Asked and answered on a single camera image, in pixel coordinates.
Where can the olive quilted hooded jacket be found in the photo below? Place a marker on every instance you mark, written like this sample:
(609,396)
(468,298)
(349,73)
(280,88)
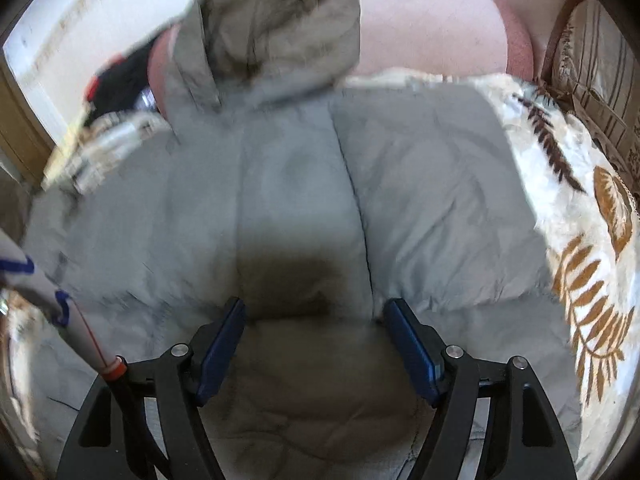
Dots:
(314,203)

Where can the purple patterned small cloth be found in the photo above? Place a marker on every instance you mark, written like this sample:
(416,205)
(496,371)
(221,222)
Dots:
(145,101)

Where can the red garment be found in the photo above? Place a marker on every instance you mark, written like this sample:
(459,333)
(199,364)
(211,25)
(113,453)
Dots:
(91,89)

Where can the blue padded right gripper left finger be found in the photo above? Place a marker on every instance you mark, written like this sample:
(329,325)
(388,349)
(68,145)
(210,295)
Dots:
(146,422)

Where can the striped beige cushion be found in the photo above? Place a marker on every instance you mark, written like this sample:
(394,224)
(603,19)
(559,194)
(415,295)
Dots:
(596,66)

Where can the leaf-patterned plush blanket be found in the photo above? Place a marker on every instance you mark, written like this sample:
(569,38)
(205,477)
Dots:
(590,223)

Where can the pink bolster pillow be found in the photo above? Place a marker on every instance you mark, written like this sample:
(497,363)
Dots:
(440,25)

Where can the black garment pile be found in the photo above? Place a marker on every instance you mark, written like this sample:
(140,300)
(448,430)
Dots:
(122,80)

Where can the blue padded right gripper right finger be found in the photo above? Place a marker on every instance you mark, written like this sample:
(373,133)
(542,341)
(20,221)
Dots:
(523,437)

